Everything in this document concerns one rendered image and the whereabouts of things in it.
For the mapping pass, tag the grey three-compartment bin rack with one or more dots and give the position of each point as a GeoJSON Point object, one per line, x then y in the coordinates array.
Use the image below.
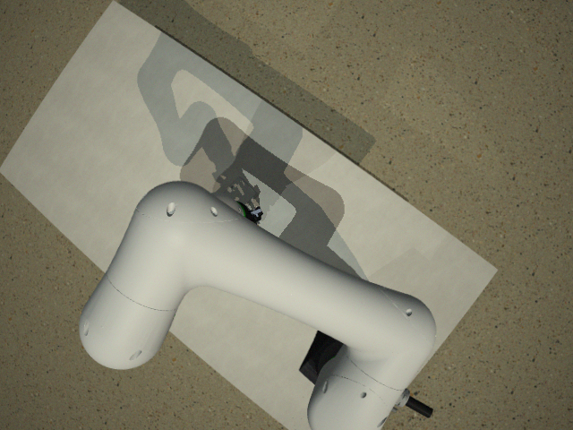
{"type": "Point", "coordinates": [242, 192]}

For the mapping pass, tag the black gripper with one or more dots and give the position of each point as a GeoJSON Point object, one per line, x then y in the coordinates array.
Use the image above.
{"type": "Point", "coordinates": [256, 213]}

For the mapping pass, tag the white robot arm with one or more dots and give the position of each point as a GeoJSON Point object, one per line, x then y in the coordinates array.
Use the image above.
{"type": "Point", "coordinates": [181, 237]}

